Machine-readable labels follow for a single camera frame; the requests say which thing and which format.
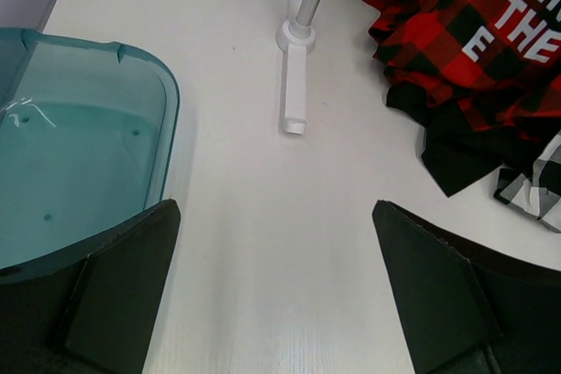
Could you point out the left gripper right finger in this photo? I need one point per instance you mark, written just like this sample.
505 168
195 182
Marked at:
463 307

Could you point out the white black plaid shirt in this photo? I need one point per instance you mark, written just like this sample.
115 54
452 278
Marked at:
535 196

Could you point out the teal plastic bin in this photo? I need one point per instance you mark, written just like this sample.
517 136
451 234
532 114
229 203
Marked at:
87 131

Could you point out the white metal clothes rack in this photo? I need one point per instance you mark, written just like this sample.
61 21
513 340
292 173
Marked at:
296 38

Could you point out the red black plaid shirt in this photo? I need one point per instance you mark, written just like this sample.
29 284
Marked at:
499 60

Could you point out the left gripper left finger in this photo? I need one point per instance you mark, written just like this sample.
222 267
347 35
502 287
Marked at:
90 307

